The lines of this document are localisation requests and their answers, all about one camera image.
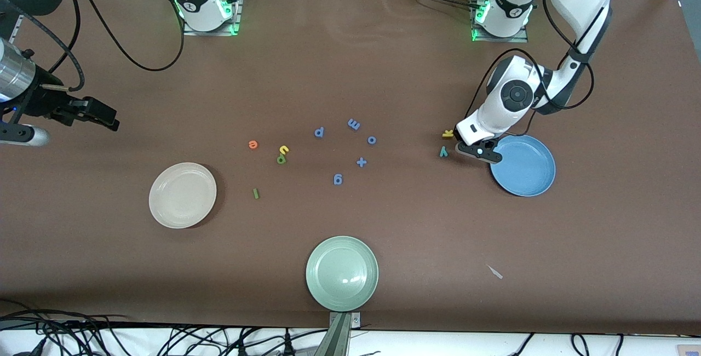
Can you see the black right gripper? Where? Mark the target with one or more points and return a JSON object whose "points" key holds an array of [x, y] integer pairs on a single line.
{"points": [[45, 103]]}

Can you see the green letter d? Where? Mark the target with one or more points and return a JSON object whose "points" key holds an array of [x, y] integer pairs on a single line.
{"points": [[278, 160]]}

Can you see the yellow letter k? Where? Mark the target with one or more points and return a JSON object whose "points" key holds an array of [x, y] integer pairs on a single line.
{"points": [[447, 133]]}

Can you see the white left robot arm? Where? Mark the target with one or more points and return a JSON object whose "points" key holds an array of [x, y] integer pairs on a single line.
{"points": [[493, 115]]}

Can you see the beige plate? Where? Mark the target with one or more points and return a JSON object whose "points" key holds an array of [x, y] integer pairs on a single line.
{"points": [[182, 195]]}

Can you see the blue letter p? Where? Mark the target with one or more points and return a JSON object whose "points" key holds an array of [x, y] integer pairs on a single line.
{"points": [[316, 132]]}

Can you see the blue letter m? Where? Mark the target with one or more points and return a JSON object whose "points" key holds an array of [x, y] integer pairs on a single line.
{"points": [[354, 124]]}

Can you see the brown table cover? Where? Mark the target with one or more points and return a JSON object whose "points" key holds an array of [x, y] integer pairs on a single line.
{"points": [[383, 71]]}

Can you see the pale green plate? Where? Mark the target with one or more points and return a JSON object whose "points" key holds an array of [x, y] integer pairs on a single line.
{"points": [[342, 274]]}

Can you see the white paper scrap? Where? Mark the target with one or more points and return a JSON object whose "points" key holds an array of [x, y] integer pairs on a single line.
{"points": [[495, 273]]}

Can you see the blue plate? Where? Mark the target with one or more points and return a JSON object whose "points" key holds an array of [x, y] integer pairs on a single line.
{"points": [[526, 172]]}

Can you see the silver table edge rail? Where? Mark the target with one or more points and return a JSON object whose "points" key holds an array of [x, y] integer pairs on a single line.
{"points": [[15, 27]]}

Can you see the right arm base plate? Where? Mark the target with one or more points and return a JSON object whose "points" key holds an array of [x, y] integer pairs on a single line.
{"points": [[233, 16]]}

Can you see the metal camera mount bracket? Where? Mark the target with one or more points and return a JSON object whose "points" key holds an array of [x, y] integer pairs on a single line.
{"points": [[339, 339]]}

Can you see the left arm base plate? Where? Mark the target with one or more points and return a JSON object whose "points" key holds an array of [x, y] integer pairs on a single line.
{"points": [[517, 38]]}

